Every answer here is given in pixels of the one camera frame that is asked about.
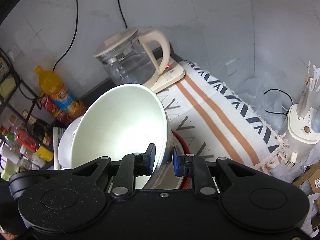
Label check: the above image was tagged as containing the orange juice bottle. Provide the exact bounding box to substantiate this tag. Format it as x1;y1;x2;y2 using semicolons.
34;66;87;120

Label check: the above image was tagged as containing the patterned woven table mat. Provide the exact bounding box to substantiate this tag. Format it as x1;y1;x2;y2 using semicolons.
157;60;287;173

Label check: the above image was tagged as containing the black power cable left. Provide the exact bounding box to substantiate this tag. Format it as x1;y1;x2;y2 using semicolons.
51;0;79;72

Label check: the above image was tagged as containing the blue water bottle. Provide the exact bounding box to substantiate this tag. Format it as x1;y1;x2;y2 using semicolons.
311;108;320;133

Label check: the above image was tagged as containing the pale green bowl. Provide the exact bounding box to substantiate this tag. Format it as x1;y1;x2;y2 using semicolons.
71;84;180;189

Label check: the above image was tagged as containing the white sterilizer holder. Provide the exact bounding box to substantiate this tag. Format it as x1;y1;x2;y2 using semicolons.
282;104;319;167

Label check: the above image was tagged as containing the white plate Sweet print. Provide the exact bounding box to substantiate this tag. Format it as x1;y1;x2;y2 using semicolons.
57;116;83;168

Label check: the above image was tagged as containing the black power cable right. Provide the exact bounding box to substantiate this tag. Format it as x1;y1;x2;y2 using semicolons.
102;0;129;29

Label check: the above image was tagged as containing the black metal kitchen rack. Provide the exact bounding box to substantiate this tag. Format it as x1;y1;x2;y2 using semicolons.
0;47;61;178

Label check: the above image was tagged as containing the cup of straws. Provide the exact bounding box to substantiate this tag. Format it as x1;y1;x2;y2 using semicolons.
297;61;319;118

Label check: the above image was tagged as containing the cream kettle base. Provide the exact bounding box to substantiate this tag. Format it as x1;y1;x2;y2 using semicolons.
150;57;185;94

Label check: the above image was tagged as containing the red black bowl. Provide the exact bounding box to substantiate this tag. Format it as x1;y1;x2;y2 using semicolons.
172;131;190;189

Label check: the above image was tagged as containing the black power cable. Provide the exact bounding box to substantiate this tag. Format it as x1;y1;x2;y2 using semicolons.
51;0;79;72
102;0;129;29

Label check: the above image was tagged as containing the cardboard box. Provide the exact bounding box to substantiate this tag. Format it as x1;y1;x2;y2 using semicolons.
292;163;319;195

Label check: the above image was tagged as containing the glass electric kettle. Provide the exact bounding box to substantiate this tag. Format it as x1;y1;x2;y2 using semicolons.
94;27;171;88

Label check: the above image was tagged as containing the dark soy sauce bottle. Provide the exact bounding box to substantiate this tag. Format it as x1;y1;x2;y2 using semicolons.
22;109;53;147

